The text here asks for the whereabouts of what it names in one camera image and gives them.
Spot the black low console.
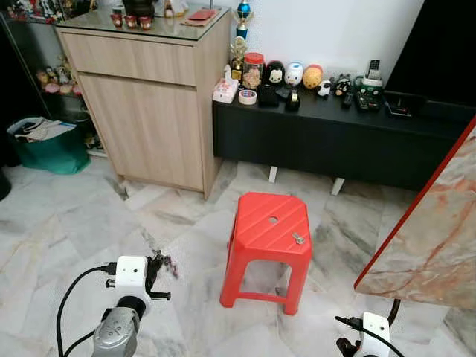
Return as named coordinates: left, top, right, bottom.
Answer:
left=213, top=88, right=476, bottom=196

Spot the black tape dispenser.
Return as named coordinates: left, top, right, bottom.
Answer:
left=286, top=88, right=301, bottom=112

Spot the orange round plush toy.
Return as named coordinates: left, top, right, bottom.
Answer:
left=303, top=64, right=325, bottom=90

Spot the clear jar with red lid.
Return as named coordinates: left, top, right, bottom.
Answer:
left=244, top=52, right=266, bottom=91

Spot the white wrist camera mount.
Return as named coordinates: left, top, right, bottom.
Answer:
left=359, top=312, right=392, bottom=357
left=112, top=256, right=154, bottom=307

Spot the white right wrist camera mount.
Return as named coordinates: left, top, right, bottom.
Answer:
left=359, top=312, right=392, bottom=357

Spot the white pink tissue box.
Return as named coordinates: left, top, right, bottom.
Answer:
left=213, top=65, right=239, bottom=103

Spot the small gold trophy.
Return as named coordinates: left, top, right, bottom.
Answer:
left=229, top=36, right=248, bottom=80

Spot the black television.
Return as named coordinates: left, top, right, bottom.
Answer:
left=385, top=0, right=476, bottom=109

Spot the green shopping bag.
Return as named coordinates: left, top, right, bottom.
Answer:
left=7, top=117, right=91, bottom=176

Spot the small dark figurine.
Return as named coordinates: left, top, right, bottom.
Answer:
left=333, top=73, right=352, bottom=96

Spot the black teapot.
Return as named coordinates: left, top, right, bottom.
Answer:
left=123, top=0, right=155, bottom=19

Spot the light wooden cabinet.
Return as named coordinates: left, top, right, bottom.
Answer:
left=56, top=6, right=234, bottom=200

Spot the black flat box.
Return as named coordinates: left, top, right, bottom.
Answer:
left=384, top=91, right=426, bottom=118

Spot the marble table with red edge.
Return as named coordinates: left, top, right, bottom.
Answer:
left=354, top=115, right=476, bottom=326

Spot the display shelf with figurines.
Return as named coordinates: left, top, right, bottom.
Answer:
left=0, top=0, right=101, bottom=161

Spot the white papers bundle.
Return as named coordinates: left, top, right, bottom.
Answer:
left=15, top=118, right=77, bottom=144

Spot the black round plush toy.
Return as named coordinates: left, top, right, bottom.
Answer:
left=266, top=60, right=286, bottom=86

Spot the red plastic stool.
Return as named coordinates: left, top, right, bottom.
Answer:
left=219, top=192, right=314, bottom=316

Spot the red packet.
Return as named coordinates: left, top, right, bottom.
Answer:
left=182, top=8, right=219, bottom=27

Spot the black pouch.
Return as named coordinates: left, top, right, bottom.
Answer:
left=257, top=83, right=280, bottom=107

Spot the cordless phone on base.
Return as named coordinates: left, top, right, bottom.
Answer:
left=364, top=59, right=385, bottom=89

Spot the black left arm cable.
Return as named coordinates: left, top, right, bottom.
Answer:
left=56, top=262, right=118, bottom=357

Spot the white tape roll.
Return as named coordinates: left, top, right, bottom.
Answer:
left=238, top=89, right=258, bottom=106

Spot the blue globe trophy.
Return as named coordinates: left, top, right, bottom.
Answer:
left=235, top=0, right=254, bottom=42

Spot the white round plush toy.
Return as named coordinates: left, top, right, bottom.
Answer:
left=285, top=62, right=305, bottom=88

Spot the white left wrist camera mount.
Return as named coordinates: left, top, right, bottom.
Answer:
left=112, top=256, right=154, bottom=307

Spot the small white figurine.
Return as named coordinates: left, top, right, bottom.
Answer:
left=162, top=0, right=187, bottom=17

